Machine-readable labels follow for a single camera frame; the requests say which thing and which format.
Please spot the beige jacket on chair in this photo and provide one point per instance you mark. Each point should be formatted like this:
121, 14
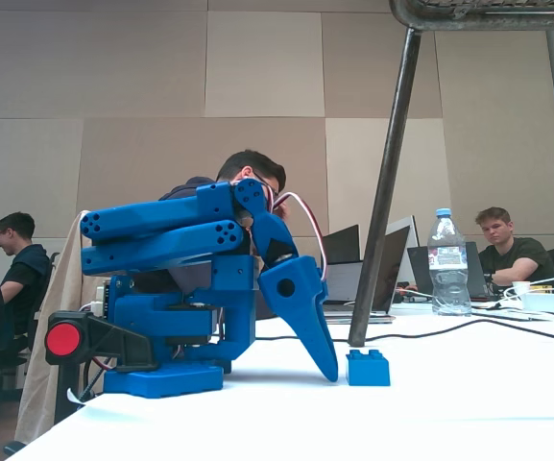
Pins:
60, 312

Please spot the black clamp with red knob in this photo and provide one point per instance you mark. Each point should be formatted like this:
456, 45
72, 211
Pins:
113, 341

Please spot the dark metal stand leg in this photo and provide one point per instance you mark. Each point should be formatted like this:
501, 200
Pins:
387, 192

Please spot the man with glasses, dark shirt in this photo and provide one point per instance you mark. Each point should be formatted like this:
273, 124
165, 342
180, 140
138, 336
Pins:
22, 269

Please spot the silver open laptop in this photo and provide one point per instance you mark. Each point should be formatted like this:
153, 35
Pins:
344, 283

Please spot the clear plastic water bottle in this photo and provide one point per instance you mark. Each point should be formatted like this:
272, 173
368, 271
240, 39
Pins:
449, 278

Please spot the man in dark green shirt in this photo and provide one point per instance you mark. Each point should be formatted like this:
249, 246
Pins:
516, 254

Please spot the white cup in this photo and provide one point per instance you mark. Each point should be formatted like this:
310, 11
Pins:
521, 287

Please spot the black laptop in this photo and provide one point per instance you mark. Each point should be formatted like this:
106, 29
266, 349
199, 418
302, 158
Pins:
478, 274

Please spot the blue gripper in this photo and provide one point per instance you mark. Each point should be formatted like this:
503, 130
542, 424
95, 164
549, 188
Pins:
297, 294

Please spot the man in navy hoodie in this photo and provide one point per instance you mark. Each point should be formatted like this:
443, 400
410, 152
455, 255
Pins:
248, 165

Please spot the blue toy brick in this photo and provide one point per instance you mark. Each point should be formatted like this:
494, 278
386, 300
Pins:
368, 372

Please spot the dark laptop lid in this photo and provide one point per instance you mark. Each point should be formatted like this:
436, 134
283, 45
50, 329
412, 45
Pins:
341, 245

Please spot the dark metal stand frame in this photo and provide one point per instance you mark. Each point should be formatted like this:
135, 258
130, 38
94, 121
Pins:
488, 14

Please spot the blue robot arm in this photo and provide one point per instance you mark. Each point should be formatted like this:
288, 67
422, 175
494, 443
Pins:
161, 225

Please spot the grey laptop lid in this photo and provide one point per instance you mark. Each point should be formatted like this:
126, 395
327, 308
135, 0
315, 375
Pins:
394, 269

